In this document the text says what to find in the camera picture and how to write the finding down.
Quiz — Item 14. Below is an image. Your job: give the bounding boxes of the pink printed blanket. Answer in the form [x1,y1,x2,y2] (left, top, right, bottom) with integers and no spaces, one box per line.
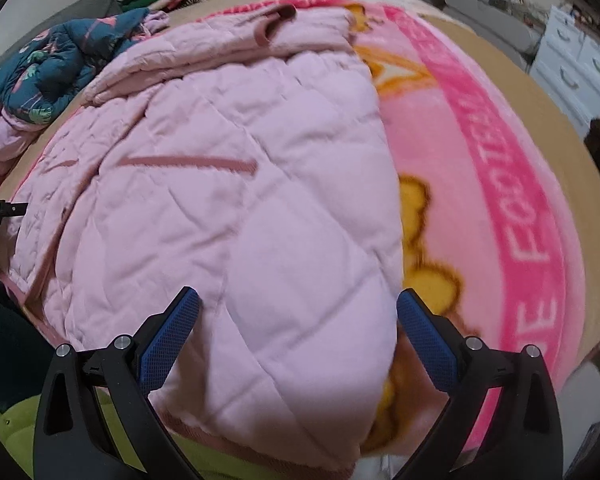
[0,0,589,480]

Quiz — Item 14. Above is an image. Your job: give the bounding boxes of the pink quilted jacket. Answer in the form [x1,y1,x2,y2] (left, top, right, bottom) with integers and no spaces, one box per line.
[0,2,407,467]

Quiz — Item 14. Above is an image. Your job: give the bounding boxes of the blue floral duvet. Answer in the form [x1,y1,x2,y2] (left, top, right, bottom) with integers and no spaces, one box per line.
[0,7,171,177]

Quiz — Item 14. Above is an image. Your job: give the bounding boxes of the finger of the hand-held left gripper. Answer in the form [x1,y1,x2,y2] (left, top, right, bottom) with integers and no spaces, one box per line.
[0,200,30,221]

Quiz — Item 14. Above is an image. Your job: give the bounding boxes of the person's yellow-green top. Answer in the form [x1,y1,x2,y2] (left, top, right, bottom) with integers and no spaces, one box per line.
[0,389,342,480]

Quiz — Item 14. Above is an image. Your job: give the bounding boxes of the person's dark teal pants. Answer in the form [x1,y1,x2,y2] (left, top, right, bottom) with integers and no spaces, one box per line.
[0,274,57,402]

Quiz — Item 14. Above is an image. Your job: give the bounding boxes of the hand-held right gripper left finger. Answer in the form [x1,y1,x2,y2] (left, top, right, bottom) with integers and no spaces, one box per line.
[33,286,204,480]

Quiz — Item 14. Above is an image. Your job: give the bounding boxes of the grey headboard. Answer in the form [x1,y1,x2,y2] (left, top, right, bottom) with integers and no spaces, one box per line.
[62,0,124,24]

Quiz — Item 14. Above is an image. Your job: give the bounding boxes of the white drawer cabinet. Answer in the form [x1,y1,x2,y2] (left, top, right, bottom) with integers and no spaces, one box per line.
[527,4,600,134]

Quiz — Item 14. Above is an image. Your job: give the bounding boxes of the bed with tan sheet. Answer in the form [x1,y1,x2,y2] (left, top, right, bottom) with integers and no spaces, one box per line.
[0,0,600,362]

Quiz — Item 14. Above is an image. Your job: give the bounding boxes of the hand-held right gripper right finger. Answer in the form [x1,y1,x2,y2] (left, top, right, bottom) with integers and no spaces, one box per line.
[391,288,564,480]

